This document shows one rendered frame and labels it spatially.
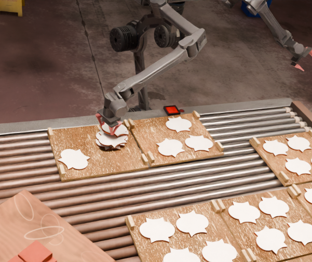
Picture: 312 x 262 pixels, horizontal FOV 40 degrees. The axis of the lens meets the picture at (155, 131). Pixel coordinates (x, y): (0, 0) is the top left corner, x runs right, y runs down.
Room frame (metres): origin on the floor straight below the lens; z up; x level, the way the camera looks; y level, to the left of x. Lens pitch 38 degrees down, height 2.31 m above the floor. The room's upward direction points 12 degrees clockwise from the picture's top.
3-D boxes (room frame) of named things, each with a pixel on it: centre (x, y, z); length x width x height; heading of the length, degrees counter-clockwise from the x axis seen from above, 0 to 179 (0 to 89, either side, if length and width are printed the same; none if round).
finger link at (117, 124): (1.59, 0.21, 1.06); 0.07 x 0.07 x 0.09; 52
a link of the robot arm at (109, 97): (1.60, 0.23, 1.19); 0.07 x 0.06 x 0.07; 41
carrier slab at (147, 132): (1.77, -0.10, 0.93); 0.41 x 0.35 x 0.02; 121
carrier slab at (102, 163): (1.55, 0.26, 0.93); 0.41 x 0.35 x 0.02; 119
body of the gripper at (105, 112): (1.61, 0.23, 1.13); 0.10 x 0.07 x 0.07; 52
